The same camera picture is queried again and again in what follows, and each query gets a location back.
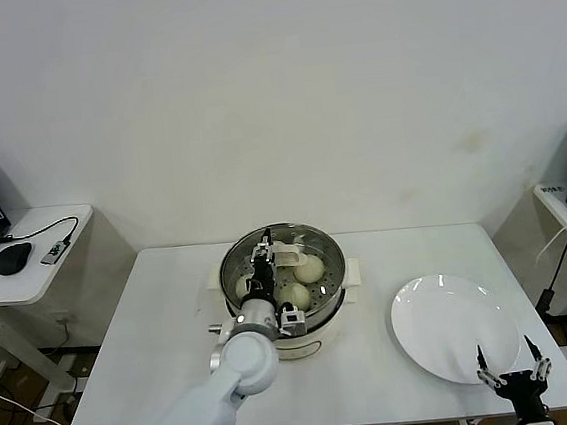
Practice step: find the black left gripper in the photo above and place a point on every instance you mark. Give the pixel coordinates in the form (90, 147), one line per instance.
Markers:
(262, 280)

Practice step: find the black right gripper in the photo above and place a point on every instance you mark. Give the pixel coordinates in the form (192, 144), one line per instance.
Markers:
(524, 390)

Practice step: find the white steamed baozi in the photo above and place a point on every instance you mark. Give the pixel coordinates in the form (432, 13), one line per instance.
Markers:
(310, 271)
(240, 285)
(294, 294)

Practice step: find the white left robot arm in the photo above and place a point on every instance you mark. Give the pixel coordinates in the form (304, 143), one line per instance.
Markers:
(220, 394)

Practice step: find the stainless steel steamer basket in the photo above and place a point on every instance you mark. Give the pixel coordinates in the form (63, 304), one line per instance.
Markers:
(332, 308)

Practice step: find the black power adapter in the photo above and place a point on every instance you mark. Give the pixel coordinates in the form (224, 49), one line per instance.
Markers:
(545, 300)

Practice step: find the white round plate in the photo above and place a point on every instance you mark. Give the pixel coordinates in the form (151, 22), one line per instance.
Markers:
(440, 328)

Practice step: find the cream electric cooker pot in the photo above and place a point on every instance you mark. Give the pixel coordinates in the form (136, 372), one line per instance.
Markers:
(326, 341)

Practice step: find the small grey usb hub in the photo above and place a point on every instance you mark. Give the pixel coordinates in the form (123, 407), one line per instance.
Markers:
(55, 252)

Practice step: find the black computer mouse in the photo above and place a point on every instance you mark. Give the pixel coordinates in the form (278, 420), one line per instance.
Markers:
(12, 257)

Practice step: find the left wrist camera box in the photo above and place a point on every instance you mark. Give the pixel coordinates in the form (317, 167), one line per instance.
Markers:
(294, 321)

